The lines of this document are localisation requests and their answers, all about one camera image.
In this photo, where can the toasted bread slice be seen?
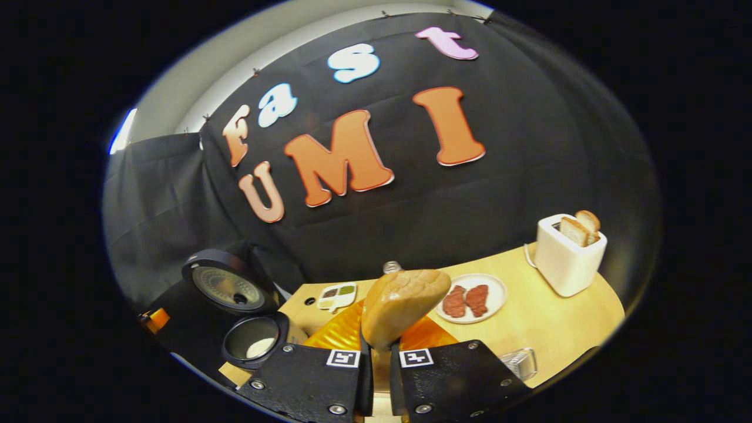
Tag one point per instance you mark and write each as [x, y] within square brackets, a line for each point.
[574, 231]
[590, 220]

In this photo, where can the white toaster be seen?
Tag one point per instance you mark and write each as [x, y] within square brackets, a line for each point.
[564, 264]

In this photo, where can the white round plate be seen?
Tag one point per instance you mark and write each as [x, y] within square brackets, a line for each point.
[494, 288]

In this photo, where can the dark grey rice cooker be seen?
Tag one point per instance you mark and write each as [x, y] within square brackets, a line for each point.
[205, 261]

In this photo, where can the wooden spoon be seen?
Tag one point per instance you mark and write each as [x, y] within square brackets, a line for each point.
[405, 302]

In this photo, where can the clear chopstick holder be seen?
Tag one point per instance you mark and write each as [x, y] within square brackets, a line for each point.
[521, 363]

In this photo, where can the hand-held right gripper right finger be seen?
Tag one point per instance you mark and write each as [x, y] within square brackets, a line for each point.
[452, 382]

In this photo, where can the red meat piece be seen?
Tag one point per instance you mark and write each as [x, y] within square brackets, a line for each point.
[477, 299]
[454, 301]

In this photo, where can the white divided seasoning dish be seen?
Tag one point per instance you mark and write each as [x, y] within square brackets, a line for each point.
[336, 304]

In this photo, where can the black backdrop cloth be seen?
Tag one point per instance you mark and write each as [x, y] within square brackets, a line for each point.
[470, 194]

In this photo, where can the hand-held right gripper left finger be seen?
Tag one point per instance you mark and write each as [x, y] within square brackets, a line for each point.
[305, 382]

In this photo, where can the rectangular ceiling light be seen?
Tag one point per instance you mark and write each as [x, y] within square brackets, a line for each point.
[123, 132]

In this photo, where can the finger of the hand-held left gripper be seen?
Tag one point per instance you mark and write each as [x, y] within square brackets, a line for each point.
[155, 320]

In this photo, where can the clear drink bottle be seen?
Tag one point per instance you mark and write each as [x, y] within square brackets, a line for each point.
[392, 267]

